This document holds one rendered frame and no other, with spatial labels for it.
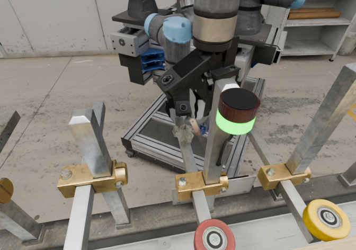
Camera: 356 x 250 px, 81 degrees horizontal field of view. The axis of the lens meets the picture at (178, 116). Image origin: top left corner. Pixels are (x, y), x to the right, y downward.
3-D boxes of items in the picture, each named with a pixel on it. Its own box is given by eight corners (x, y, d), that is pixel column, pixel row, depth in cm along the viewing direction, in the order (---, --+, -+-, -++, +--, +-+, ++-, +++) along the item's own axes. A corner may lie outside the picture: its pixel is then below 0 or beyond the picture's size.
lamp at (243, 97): (204, 166, 48) (215, 88, 33) (228, 163, 48) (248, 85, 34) (211, 190, 44) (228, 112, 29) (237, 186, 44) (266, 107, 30)
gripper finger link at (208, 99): (213, 118, 46) (217, 85, 40) (207, 121, 46) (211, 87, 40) (201, 106, 49) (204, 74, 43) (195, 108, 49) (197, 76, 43)
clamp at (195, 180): (175, 184, 59) (175, 174, 56) (221, 177, 61) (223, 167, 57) (178, 203, 55) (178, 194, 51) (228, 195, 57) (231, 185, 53)
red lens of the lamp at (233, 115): (213, 100, 35) (214, 89, 33) (247, 96, 36) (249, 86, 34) (225, 125, 30) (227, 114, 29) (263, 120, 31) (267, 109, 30)
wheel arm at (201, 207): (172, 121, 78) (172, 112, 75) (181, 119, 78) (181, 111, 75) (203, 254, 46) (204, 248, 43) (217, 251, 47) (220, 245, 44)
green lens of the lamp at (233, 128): (211, 112, 37) (213, 101, 35) (243, 108, 37) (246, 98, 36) (222, 136, 32) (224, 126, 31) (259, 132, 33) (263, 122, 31)
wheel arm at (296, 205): (237, 121, 81) (239, 113, 78) (245, 119, 82) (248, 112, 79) (306, 245, 49) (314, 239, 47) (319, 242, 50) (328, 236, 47)
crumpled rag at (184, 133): (170, 125, 71) (170, 120, 69) (190, 123, 71) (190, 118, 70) (174, 145, 64) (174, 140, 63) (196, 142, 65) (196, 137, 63)
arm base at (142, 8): (139, 7, 112) (136, -14, 106) (163, 11, 107) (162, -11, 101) (121, 15, 102) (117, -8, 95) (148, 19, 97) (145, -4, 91)
